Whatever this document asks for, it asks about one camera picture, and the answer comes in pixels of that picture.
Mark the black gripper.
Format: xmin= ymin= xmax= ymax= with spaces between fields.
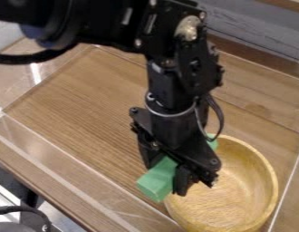
xmin=130 ymin=92 xmax=223 ymax=197

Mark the green rectangular block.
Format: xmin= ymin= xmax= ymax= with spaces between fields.
xmin=136 ymin=133 xmax=222 ymax=202

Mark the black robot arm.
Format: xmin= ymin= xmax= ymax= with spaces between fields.
xmin=0 ymin=0 xmax=224 ymax=196

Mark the brown wooden bowl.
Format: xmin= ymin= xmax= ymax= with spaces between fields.
xmin=164 ymin=135 xmax=279 ymax=232

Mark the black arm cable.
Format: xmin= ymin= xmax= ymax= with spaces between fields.
xmin=194 ymin=93 xmax=227 ymax=143

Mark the clear acrylic enclosure wall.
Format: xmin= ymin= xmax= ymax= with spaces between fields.
xmin=0 ymin=45 xmax=299 ymax=232

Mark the grey metal frame part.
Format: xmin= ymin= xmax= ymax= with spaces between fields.
xmin=0 ymin=182 xmax=86 ymax=232

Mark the black cable lower left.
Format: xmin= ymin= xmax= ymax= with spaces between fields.
xmin=0 ymin=206 xmax=54 ymax=232

